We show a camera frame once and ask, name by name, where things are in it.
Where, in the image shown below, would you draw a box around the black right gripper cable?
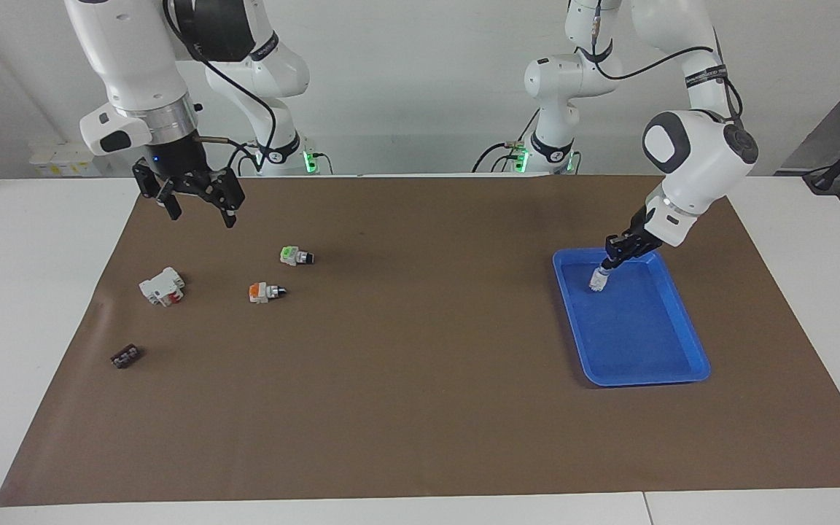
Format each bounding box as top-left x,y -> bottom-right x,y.
163,0 -> 279,173

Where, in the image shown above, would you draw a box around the black arm base cable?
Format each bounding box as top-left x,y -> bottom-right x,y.
472,139 -> 534,174

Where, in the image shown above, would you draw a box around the white red circuit breaker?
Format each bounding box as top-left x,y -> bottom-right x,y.
139,267 -> 186,308

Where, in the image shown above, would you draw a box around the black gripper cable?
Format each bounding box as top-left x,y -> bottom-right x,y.
163,0 -> 279,173
586,0 -> 746,147

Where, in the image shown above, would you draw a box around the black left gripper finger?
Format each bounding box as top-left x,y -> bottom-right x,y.
602,233 -> 629,270
605,241 -> 640,273

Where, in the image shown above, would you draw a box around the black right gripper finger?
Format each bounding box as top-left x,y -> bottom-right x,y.
204,168 -> 246,229
132,161 -> 182,221

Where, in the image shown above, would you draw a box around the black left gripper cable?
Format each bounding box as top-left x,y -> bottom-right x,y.
586,0 -> 746,147

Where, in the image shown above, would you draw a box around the brown paper table mat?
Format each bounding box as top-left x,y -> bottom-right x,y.
0,175 -> 840,508

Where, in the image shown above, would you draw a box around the blue plastic tray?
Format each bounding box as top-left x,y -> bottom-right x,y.
553,248 -> 711,387

